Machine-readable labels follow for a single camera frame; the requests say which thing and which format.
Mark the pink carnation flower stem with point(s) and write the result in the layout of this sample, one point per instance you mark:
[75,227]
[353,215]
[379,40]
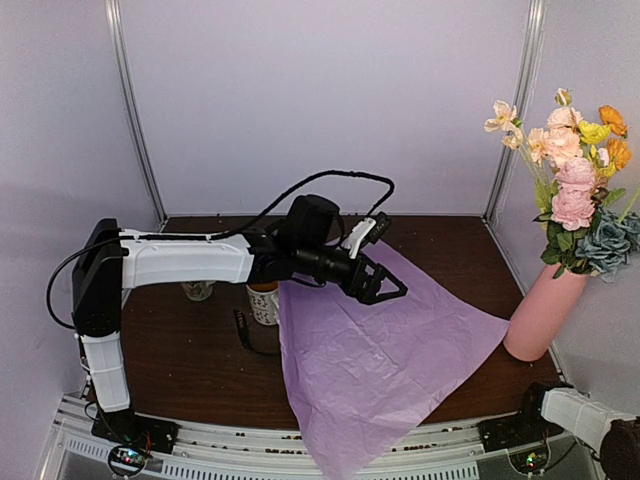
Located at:
[574,210]

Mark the pink cylindrical vase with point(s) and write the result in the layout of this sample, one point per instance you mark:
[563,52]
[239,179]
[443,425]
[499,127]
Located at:
[542,312]

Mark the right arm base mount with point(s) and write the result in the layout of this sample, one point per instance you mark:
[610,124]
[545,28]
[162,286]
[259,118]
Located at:
[526,441]

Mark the purple tissue paper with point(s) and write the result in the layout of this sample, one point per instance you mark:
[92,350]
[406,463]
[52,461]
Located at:
[384,367]

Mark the orange flower stem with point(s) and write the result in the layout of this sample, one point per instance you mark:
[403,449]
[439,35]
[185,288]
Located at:
[617,146]

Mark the peach poppy flower stem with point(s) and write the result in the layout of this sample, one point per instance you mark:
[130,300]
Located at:
[506,121]

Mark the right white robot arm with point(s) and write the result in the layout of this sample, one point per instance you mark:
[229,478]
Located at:
[612,435]

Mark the yellow flower stem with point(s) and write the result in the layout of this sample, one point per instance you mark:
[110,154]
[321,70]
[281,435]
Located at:
[593,137]

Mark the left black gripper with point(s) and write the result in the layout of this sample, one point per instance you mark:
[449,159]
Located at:
[356,291]

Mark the peach pink rose stem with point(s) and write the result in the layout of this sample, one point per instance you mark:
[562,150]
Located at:
[562,141]

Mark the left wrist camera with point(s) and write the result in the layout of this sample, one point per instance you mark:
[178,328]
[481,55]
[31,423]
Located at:
[367,231]

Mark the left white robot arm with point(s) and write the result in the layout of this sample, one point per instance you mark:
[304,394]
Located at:
[115,260]

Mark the front aluminium rail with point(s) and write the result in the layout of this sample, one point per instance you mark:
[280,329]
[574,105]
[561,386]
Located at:
[451,450]

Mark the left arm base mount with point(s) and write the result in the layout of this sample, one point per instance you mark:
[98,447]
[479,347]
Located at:
[132,453]

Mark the white mug floral print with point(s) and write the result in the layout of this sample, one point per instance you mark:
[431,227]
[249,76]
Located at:
[198,291]

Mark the blue hydrangea flower stem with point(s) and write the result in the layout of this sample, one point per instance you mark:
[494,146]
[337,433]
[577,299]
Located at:
[611,245]

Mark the white mug yellow inside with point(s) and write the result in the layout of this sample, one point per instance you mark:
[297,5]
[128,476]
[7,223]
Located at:
[264,303]

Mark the white flower stem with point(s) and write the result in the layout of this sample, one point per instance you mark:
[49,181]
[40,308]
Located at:
[625,212]

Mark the left aluminium frame post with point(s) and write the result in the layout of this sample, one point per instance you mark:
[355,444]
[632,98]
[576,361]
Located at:
[116,28]

